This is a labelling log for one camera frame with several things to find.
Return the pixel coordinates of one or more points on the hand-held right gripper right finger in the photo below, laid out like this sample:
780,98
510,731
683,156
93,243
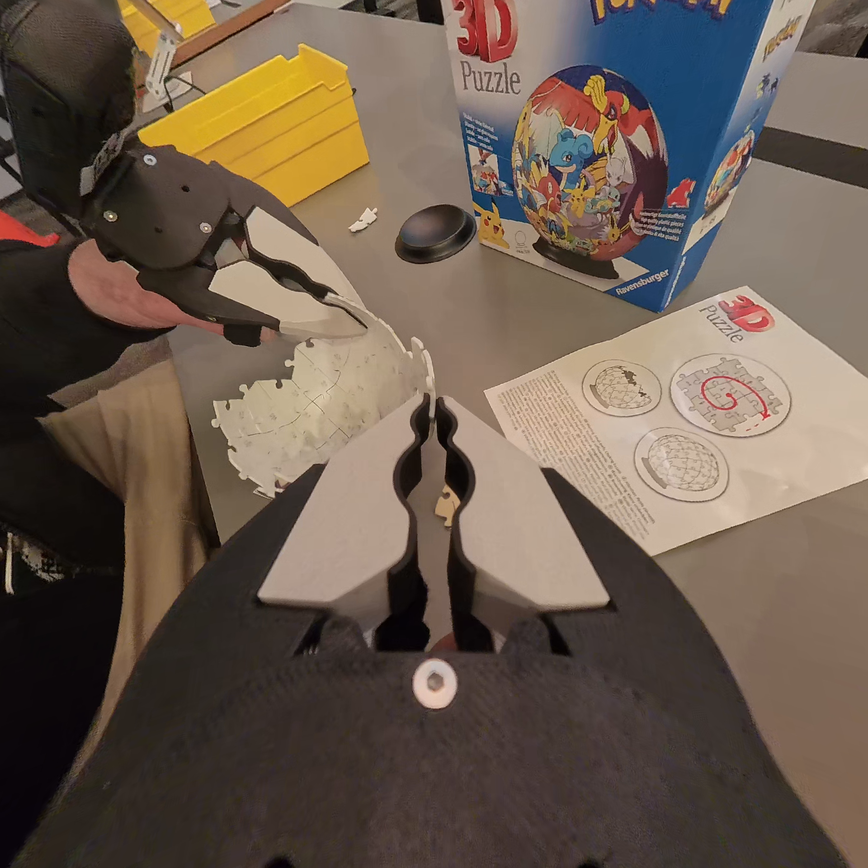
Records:
536,542

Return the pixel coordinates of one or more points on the loose puzzle piece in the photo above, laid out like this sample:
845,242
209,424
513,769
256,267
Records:
363,220

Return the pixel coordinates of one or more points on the white instruction leaflet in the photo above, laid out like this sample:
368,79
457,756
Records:
576,441

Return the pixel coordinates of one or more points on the black round ball stand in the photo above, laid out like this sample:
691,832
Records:
434,227

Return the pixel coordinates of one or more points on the red fabric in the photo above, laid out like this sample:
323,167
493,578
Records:
27,234

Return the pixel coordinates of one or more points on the person's left hand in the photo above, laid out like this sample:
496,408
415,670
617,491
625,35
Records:
122,291

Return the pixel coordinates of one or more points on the white piece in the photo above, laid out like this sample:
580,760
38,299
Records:
449,505

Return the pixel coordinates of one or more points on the person's left forearm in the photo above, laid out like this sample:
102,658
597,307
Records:
34,325

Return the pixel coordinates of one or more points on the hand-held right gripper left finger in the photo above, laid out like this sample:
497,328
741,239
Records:
332,536

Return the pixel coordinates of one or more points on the partly built puzzle ball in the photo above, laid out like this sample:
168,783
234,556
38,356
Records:
319,407

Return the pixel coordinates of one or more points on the blue puzzle box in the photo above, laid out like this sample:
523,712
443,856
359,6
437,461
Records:
610,169

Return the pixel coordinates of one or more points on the yellow plastic bin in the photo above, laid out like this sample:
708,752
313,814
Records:
271,135
193,12

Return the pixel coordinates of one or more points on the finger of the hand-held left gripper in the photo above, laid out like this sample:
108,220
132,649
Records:
291,241
251,291

